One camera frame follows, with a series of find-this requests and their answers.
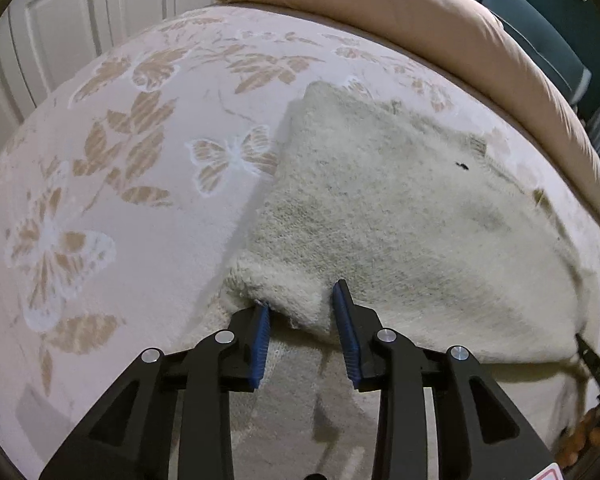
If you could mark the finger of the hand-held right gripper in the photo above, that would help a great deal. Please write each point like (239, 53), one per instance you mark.
(594, 365)

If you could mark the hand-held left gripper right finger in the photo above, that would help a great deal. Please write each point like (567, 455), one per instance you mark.
(344, 330)

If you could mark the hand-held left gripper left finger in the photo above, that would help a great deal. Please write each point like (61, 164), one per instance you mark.
(261, 345)

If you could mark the cream fuzzy sweater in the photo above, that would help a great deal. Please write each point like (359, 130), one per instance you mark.
(405, 220)

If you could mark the butterfly printed blanket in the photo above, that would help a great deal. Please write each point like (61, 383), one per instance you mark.
(130, 170)

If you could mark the beige pillow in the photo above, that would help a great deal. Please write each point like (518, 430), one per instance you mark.
(430, 15)

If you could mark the teal padded headboard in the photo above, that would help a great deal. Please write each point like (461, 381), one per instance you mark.
(530, 15)

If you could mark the white wardrobe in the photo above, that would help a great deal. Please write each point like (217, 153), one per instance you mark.
(55, 25)

